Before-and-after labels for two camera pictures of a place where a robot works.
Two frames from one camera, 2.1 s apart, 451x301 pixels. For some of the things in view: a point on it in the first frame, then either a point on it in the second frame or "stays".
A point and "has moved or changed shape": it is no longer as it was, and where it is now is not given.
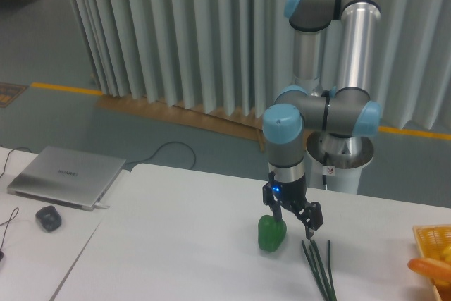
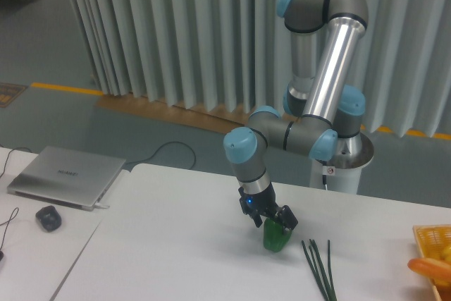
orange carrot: (430, 267) stays
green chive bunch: (326, 285) stays
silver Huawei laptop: (66, 177) stays
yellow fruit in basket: (447, 252) stays
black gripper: (292, 195) → (265, 201)
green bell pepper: (270, 233) has moved or changed shape
